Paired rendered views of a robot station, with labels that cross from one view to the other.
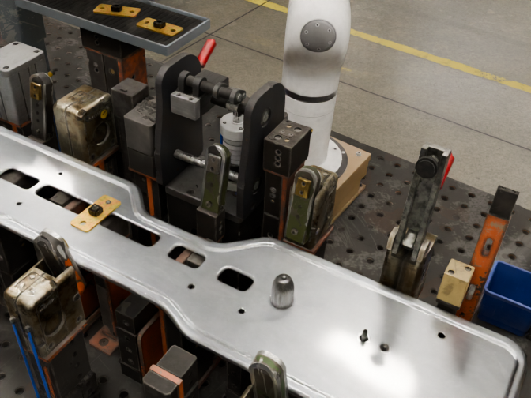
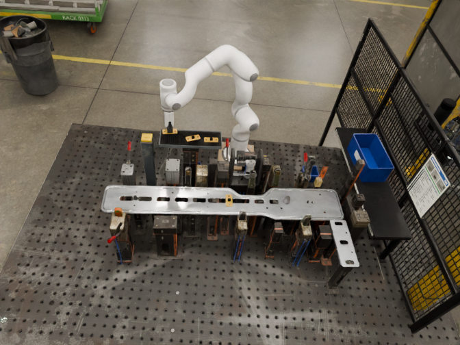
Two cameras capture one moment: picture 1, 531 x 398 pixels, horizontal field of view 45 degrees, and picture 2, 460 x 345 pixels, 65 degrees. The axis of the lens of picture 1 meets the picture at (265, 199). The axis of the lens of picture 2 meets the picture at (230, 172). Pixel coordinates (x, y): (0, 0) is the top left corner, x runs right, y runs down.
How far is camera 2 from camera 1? 143 cm
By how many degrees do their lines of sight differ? 27
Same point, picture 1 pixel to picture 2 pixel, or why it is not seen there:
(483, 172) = not seen: hidden behind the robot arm
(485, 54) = not seen: hidden behind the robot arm
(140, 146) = (223, 176)
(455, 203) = (277, 149)
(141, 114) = (222, 168)
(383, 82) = not seen: hidden behind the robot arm
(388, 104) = (197, 100)
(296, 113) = (241, 145)
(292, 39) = (246, 130)
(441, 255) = (284, 168)
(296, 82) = (241, 137)
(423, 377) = (322, 205)
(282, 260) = (278, 192)
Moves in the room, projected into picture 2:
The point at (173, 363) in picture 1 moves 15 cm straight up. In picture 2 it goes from (278, 226) to (283, 210)
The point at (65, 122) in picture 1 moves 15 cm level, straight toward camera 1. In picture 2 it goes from (201, 178) to (221, 192)
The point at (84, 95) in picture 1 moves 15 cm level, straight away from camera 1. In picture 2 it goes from (201, 168) to (183, 155)
